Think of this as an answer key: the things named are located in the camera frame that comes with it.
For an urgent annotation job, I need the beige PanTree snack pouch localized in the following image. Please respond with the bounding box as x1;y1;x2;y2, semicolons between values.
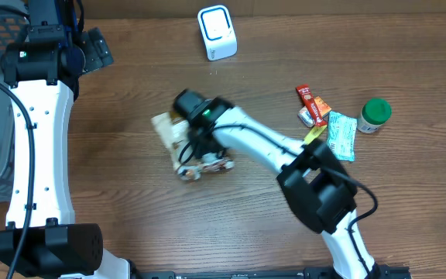
151;112;235;181

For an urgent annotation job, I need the yellow black marker pen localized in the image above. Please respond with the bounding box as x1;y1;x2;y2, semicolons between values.
304;125;328;144

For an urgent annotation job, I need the red Nescafe coffee stick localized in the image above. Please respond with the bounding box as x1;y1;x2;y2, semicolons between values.
296;84;327;127

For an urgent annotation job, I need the orange snack box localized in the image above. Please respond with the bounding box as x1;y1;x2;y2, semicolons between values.
298;96;331;128

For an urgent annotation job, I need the teal tissue pack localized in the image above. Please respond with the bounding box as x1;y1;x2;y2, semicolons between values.
327;111;357;162

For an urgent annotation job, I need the green lid jar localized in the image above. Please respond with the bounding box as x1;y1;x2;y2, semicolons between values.
357;98;392;133

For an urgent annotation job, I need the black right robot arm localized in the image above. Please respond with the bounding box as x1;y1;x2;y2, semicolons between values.
173;89;379;278

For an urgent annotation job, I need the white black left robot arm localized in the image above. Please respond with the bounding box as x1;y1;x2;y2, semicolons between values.
0;0;137;279

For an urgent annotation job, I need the white barcode scanner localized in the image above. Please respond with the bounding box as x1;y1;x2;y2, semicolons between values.
197;5;238;61

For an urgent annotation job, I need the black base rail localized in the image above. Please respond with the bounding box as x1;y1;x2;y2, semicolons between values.
132;265;412;279

